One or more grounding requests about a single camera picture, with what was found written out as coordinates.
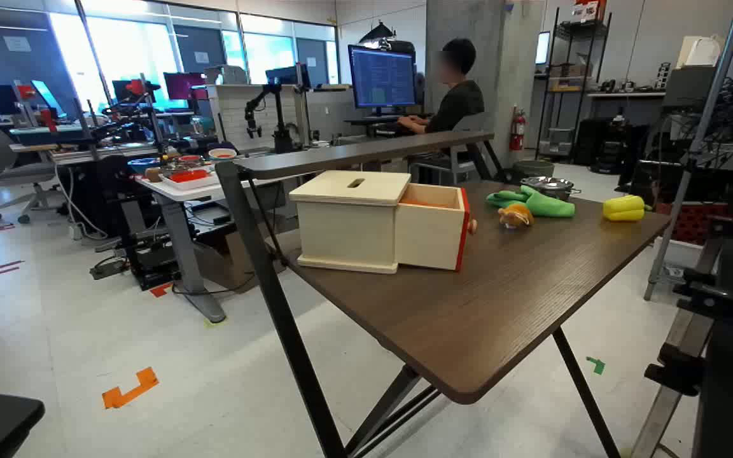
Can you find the red block toy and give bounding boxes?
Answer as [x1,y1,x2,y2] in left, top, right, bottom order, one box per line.
[394,182,481,275]

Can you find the light wooden box cabinet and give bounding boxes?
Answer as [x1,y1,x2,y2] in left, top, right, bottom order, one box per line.
[289,167,416,276]

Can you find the dark wooden table shelf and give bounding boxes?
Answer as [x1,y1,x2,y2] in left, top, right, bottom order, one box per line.
[228,130,496,181]

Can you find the wooden folding table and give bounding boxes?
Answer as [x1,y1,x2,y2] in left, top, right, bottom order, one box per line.
[214,161,623,458]

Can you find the person's desk chair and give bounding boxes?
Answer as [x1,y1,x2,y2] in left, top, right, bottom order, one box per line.
[406,111,509,186]

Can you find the white partition board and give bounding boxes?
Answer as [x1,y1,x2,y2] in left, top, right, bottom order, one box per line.
[211,80,363,148]

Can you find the orange yellow plush toy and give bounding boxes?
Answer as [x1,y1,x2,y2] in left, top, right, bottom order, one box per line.
[496,201,537,234]

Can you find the computer monitor with blue screen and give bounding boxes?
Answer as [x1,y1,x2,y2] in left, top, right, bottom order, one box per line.
[346,44,420,114]

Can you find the seated person in black shirt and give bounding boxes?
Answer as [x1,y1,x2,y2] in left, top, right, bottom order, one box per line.
[394,36,490,136]

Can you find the green cloth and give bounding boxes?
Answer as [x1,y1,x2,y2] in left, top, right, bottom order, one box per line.
[484,182,579,220]

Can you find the red fire extinguisher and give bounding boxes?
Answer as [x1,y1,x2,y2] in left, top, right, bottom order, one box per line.
[506,103,531,156]

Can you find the white desk with grey leg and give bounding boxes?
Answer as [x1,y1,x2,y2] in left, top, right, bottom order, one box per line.
[130,162,248,326]

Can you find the red tray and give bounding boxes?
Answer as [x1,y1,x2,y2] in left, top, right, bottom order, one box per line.
[165,164,214,189]

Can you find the silver metal pot with lid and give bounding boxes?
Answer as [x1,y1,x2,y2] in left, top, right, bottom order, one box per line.
[519,172,579,204]

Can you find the black desk lamp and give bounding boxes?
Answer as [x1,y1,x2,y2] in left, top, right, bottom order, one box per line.
[358,18,401,51]

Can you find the metal shelving rack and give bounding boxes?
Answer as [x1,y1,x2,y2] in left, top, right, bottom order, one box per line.
[537,5,615,161]

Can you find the yellow pepper toy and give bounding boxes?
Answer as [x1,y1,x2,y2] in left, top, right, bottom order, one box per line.
[601,192,650,225]

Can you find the aluminium tripod pole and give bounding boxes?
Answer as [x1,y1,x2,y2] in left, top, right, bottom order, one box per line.
[641,0,733,301]

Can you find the white box on shelf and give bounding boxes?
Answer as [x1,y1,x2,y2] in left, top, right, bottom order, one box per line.
[676,33,727,70]

